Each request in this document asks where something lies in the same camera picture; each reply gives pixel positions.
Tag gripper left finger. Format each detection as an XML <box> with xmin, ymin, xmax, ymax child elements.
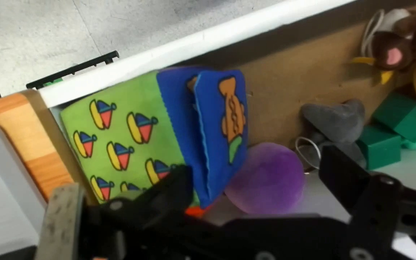
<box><xmin>33</xmin><ymin>165</ymin><xmax>196</xmax><ymax>260</ymax></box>

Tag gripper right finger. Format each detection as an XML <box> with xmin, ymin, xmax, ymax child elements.
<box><xmin>319</xmin><ymin>144</ymin><xmax>416</xmax><ymax>259</ymax></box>

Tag purple ball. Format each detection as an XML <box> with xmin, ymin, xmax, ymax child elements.
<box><xmin>224</xmin><ymin>142</ymin><xmax>307</xmax><ymax>217</ymax></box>

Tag white toy sink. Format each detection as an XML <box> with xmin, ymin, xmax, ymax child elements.
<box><xmin>39</xmin><ymin>0</ymin><xmax>416</xmax><ymax>229</ymax></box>

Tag grey plush toy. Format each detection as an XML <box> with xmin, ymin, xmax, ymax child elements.
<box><xmin>299</xmin><ymin>99</ymin><xmax>368</xmax><ymax>168</ymax></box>

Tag green toy blocks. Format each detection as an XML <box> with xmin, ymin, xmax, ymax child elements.
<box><xmin>356</xmin><ymin>92</ymin><xmax>416</xmax><ymax>171</ymax></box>

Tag green cloth cube with boats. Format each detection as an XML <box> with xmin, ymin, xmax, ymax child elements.
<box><xmin>57</xmin><ymin>67</ymin><xmax>250</xmax><ymax>211</ymax></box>

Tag wooden counter with stove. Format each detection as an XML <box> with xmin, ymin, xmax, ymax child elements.
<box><xmin>0</xmin><ymin>90</ymin><xmax>86</xmax><ymax>204</ymax></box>

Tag brown plush toy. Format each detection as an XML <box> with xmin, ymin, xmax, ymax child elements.
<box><xmin>346</xmin><ymin>0</ymin><xmax>416</xmax><ymax>87</ymax></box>

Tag metal ring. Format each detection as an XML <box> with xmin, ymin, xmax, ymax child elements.
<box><xmin>293</xmin><ymin>136</ymin><xmax>323</xmax><ymax>171</ymax></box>

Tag black oven handle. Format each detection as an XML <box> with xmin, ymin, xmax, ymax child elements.
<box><xmin>24</xmin><ymin>50</ymin><xmax>121</xmax><ymax>92</ymax></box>

